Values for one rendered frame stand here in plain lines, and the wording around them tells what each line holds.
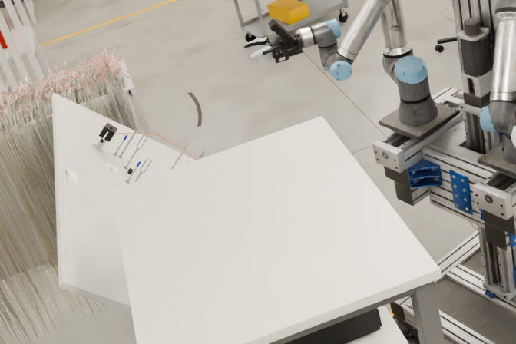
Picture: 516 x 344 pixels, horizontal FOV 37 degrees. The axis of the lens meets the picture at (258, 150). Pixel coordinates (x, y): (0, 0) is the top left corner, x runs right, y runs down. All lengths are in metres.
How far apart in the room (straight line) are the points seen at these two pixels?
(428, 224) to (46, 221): 2.08
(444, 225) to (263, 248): 2.99
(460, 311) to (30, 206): 1.93
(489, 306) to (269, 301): 2.34
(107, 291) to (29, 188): 1.45
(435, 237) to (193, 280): 2.98
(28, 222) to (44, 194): 0.16
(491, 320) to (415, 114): 1.02
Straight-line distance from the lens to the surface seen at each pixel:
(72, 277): 1.96
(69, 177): 2.40
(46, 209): 3.47
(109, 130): 2.64
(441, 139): 3.06
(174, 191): 1.65
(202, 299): 1.35
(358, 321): 1.70
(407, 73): 2.91
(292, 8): 6.80
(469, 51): 2.77
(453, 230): 4.31
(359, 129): 5.33
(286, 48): 2.92
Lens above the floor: 2.70
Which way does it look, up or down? 30 degrees down
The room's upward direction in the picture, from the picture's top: 16 degrees counter-clockwise
